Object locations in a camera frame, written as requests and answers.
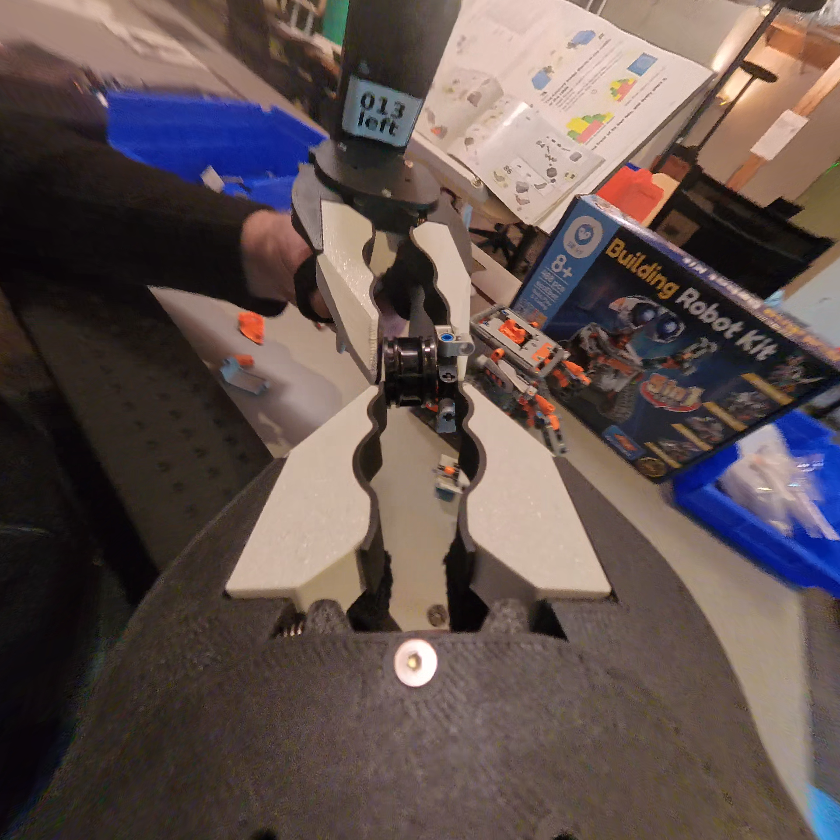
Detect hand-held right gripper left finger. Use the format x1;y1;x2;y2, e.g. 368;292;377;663
223;384;389;614

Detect grey toy connector piece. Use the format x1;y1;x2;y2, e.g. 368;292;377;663
430;325;475;435

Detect person's left forearm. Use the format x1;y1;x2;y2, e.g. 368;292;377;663
0;72;290;319

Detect grey orange tracked toy robot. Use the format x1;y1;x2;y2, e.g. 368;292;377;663
469;308;592;458

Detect tall black stand pole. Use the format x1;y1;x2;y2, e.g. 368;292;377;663
692;0;821;155

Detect blue storage bin with bags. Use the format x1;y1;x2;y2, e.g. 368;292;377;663
669;407;840;598

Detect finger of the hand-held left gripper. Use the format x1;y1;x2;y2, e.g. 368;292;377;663
314;199;385;387
410;218;475;385

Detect grey block assembly orange pins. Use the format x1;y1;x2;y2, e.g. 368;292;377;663
431;453;472;503

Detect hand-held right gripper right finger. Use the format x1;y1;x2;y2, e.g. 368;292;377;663
453;382;616;611

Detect person's left hand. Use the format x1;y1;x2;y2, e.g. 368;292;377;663
239;210;330;316

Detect small grey panel orange pin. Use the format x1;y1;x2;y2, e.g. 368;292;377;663
220;354;270;396

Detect red plastic container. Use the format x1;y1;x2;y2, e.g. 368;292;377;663
596;164;665;217

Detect black toy wheel hub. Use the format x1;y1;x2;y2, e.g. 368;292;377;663
381;335;442;409

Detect open instruction booklet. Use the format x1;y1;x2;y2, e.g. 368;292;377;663
420;72;605;227

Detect white wall notice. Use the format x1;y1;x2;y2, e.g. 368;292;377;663
748;108;808;161

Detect person's torso in black jacket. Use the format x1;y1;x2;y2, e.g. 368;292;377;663
0;394;132;821

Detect dark blue robot kit box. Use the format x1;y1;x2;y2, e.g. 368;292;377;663
508;193;840;485

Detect clear plastic bags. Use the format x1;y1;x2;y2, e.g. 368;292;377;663
715;427;840;539

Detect large white instruction sheet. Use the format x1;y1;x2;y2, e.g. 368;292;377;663
407;0;716;234

